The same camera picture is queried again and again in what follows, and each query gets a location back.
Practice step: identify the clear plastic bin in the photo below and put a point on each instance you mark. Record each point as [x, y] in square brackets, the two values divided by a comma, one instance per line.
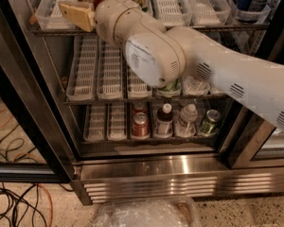
[155, 212]

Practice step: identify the wire shelf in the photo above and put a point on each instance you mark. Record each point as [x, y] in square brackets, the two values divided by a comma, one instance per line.
[155, 141]
[154, 98]
[76, 32]

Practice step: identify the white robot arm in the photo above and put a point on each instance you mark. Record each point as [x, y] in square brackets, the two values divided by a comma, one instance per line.
[159, 56]

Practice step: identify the green can bottom shelf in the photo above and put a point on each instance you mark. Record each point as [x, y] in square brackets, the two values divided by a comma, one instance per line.
[210, 123]

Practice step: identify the top wire shelf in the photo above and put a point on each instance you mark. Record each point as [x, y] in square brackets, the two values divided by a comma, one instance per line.
[76, 32]

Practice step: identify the middle wire shelf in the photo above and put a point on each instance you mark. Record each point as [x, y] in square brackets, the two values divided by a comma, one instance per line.
[154, 98]

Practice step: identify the red can bottom shelf front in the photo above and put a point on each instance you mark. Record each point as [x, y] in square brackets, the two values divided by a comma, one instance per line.
[140, 126]

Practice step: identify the dark drink bottle white cap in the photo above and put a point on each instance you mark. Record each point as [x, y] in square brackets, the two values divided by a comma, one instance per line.
[163, 121]

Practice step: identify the open glass fridge door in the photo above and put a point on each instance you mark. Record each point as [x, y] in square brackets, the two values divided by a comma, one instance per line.
[25, 99]

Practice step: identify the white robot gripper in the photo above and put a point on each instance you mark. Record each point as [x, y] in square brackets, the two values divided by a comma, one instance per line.
[106, 19]

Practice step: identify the red can bottom shelf rear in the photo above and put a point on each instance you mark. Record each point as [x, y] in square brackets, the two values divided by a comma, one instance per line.
[139, 107]

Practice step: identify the clear water bottle middle shelf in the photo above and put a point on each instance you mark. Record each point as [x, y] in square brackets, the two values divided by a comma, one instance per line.
[195, 87]

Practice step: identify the small water bottle bottom shelf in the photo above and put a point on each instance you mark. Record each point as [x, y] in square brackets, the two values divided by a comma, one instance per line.
[185, 122]

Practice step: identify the stainless steel fridge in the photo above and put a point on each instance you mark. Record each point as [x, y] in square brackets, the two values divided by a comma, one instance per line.
[247, 156]

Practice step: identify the green can shelf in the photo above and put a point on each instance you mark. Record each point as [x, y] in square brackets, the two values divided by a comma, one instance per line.
[210, 123]
[172, 89]

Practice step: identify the green can middle shelf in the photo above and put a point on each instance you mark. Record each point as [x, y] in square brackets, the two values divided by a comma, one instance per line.
[172, 89]

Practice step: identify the bottom wire shelf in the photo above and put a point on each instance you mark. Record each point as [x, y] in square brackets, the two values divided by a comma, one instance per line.
[155, 141]

